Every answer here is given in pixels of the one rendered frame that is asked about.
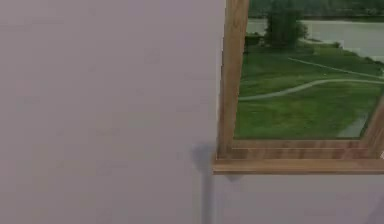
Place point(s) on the wooden framed window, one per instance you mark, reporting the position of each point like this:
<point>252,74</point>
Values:
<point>233,100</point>

